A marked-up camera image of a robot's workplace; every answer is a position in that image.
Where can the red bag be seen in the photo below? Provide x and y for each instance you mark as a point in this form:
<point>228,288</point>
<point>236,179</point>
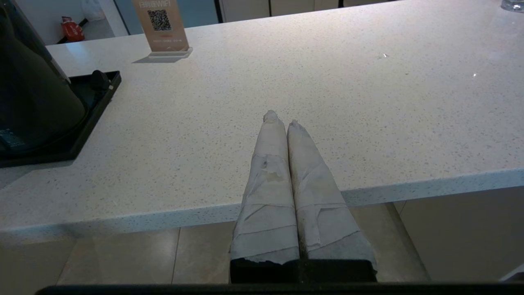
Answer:
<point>73,29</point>

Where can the white plastic bag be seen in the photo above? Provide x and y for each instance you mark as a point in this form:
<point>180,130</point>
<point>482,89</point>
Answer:
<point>93,9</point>

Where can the black serving tray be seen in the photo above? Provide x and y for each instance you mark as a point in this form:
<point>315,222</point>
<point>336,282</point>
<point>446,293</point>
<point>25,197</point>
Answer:
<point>88,119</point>

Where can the black power plug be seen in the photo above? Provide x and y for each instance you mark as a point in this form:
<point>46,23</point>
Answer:
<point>99,80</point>

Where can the grey cabinet door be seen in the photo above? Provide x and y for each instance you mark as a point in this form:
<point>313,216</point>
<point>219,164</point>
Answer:
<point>245,4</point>
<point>303,3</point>

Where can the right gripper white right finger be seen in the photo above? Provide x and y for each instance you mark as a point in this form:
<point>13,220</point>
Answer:
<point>323,213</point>

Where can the black electric kettle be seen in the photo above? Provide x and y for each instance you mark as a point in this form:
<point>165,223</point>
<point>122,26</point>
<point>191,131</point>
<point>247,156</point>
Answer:
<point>32,102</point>

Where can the clear plastic water bottle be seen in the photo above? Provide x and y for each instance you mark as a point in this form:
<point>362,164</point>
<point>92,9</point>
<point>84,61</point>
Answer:
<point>513,5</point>

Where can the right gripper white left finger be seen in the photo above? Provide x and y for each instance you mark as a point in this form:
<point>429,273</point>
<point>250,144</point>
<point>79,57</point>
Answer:
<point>268,196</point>

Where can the QR code sign stand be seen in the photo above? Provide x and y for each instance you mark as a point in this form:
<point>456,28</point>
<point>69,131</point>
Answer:
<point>161,24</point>

